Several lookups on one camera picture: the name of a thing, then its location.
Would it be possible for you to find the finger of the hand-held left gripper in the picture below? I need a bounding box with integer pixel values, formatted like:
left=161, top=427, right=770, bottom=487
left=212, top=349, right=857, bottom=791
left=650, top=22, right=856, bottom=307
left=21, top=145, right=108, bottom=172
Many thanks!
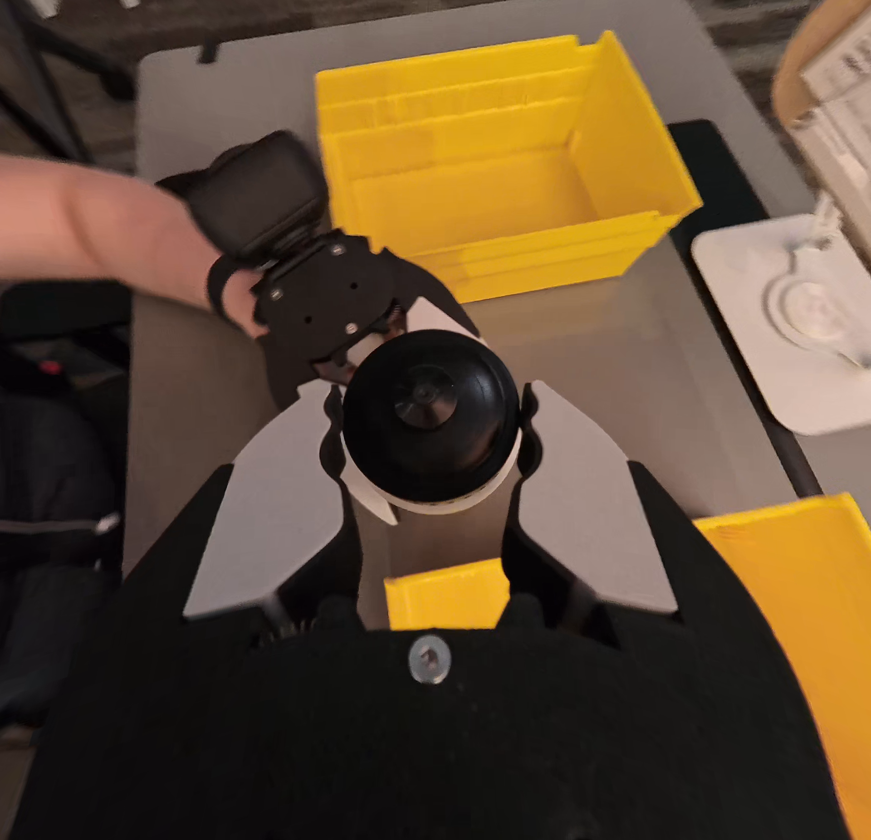
left=398, top=293, right=483, bottom=346
left=335, top=446, right=401, bottom=528

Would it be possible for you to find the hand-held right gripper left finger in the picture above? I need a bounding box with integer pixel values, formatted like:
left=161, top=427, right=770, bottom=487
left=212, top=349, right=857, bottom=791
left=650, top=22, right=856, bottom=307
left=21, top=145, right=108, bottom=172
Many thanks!
left=183, top=382, right=366, bottom=620

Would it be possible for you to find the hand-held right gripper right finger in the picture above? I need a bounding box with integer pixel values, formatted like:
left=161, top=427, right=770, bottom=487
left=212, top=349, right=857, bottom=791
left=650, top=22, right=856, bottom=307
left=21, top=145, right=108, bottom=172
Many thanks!
left=501, top=381, right=679, bottom=616

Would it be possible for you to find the white plastic bottle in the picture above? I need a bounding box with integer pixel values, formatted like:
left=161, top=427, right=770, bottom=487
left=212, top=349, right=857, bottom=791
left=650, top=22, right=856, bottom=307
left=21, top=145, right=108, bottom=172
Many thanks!
left=341, top=432, right=524, bottom=518

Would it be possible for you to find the black bottle lid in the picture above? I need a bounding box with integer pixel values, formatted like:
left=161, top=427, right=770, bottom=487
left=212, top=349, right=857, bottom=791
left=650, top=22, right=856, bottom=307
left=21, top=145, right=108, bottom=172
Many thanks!
left=341, top=330, right=524, bottom=503

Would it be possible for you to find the yellow plastic bin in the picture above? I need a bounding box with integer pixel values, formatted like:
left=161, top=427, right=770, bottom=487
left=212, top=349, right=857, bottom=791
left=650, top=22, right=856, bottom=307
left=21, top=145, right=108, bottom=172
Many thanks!
left=386, top=493, right=871, bottom=840
left=316, top=31, right=705, bottom=305

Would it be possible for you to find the person's left forearm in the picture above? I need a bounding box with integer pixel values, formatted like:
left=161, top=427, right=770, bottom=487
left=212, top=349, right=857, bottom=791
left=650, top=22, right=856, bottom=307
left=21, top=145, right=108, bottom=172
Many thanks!
left=0, top=153, right=225, bottom=310

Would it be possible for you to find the person's left hand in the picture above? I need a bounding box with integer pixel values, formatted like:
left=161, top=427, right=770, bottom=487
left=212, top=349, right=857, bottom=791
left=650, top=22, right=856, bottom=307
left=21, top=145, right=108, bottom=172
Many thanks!
left=211, top=262, right=273, bottom=337

